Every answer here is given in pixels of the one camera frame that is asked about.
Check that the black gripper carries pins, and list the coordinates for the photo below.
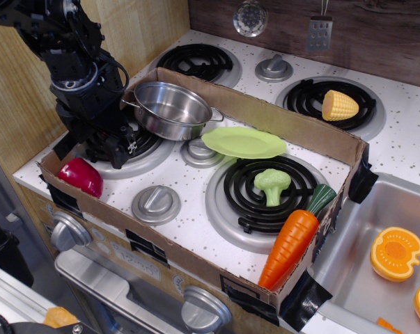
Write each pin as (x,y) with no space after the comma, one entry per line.
(91,104)

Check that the orange toy carrot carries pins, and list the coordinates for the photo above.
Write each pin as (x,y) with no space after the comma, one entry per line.
(294,239)

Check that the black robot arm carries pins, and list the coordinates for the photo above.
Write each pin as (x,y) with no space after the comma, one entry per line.
(59,33)

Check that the light green plastic plate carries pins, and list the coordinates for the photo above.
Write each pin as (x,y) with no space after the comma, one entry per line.
(245,143)

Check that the red toy pepper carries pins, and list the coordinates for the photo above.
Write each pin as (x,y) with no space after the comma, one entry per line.
(80,174)

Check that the front silver stove knob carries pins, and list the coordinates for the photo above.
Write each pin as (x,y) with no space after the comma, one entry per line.
(156,205)

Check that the silver stove knob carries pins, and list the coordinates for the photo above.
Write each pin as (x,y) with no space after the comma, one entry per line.
(274,70)
(156,205)
(197,154)

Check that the brown cardboard fence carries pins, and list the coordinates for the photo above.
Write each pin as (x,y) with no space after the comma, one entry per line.
(188,250)

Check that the stainless steel pot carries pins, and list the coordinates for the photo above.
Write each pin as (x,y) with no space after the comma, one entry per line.
(170,111)

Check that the middle silver stove knob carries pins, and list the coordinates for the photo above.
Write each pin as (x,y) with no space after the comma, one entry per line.
(197,154)

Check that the left silver oven knob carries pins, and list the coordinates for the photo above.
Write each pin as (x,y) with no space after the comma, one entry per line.
(68,233)

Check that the silver oven knob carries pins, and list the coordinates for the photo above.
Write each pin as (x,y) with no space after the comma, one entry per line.
(202,312)
(68,233)

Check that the back left black burner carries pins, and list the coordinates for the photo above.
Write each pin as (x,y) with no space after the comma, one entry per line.
(206,62)

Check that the front right black burner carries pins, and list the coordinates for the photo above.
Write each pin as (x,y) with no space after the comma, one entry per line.
(249,203)

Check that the green toy broccoli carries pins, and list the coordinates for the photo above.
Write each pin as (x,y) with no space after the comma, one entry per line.
(272,183)

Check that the orange object bottom left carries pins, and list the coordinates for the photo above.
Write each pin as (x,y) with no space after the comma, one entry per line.
(58,317)

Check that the right silver oven knob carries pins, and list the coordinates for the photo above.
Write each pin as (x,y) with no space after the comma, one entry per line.
(202,312)

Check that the back silver stove knob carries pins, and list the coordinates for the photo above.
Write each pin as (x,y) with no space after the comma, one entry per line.
(274,70)

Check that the hanging metal strainer ladle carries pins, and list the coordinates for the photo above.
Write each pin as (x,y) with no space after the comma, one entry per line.
(250,19)

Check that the back right black burner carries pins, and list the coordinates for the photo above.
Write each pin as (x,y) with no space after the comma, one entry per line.
(306,98)

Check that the yellow toy corn cob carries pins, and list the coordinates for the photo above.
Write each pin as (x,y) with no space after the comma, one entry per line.
(338,106)

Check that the hanging metal slotted spatula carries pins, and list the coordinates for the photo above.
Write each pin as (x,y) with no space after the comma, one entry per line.
(320,30)

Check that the stainless steel sink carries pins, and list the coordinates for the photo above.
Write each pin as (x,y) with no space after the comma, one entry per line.
(360,296)

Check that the large orange pumpkin half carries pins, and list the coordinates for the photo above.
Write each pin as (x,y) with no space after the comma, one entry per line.
(394,254)

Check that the silver oven door handle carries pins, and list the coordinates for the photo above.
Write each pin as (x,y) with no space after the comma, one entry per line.
(120,302)

